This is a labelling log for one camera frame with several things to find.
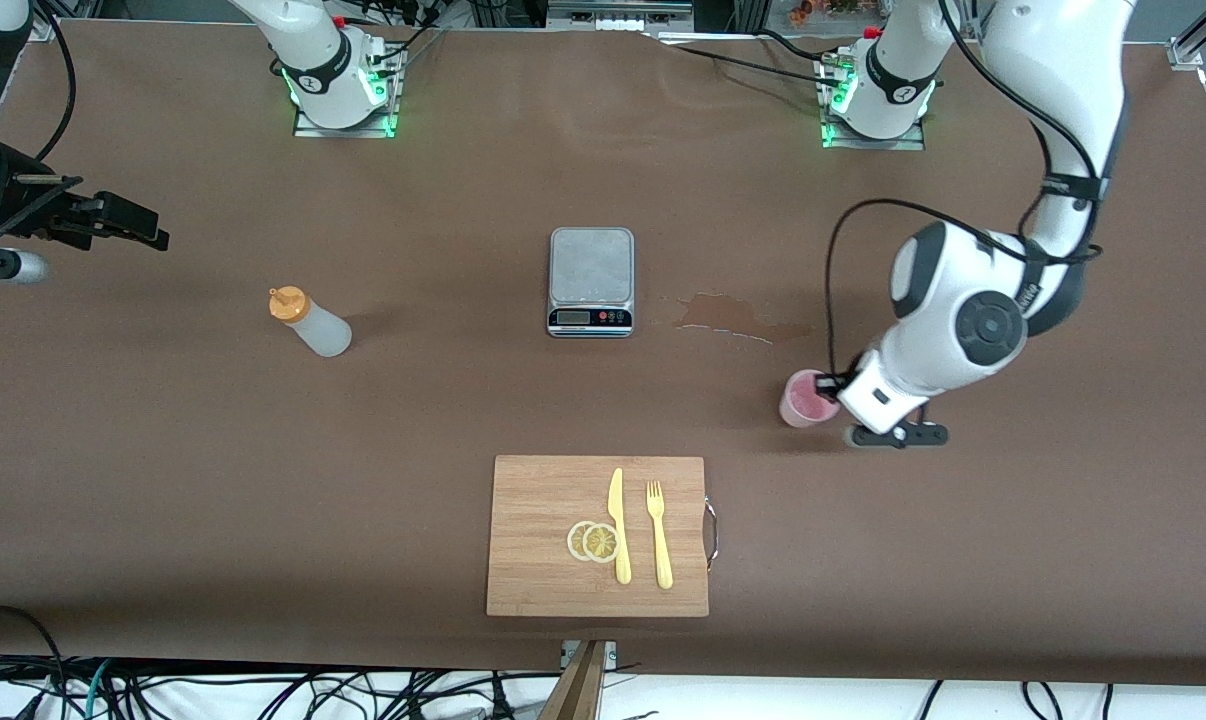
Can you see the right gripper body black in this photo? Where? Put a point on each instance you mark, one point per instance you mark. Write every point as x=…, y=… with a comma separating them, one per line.
x=25, y=208

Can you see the pink plastic cup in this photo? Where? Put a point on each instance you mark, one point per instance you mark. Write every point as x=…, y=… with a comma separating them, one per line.
x=803, y=405

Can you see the clear sauce bottle orange cap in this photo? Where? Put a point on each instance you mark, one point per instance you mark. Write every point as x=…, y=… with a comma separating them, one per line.
x=318, y=330

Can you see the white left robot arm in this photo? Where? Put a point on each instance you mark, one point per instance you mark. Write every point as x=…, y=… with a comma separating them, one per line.
x=953, y=300

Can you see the yellow plastic fork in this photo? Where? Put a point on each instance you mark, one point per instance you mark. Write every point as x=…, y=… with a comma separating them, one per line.
x=661, y=550

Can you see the silver digital kitchen scale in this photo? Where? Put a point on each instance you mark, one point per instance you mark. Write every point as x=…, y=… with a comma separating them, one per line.
x=591, y=300

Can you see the yellow plastic knife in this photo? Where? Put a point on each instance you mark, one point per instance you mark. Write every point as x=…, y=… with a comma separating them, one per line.
x=618, y=520

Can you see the lemon slice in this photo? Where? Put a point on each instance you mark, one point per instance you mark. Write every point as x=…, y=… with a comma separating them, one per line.
x=574, y=541
x=601, y=543

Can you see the wooden cutting board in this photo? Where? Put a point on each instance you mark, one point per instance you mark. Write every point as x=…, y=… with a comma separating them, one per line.
x=533, y=500

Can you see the wooden beam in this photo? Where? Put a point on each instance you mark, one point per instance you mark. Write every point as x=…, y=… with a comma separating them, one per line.
x=578, y=690

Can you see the grey power strip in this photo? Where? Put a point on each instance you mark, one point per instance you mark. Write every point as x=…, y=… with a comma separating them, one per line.
x=618, y=18

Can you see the aluminium frame corner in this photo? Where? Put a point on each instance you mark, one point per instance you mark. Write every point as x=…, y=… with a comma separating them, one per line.
x=41, y=25
x=1188, y=50

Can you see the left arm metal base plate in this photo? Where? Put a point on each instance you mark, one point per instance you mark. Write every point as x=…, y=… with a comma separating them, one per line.
x=843, y=142

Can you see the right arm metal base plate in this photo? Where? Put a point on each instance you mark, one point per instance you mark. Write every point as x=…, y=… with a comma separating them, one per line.
x=383, y=125

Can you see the small metal bracket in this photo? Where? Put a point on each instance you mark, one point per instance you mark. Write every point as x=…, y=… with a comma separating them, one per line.
x=611, y=655

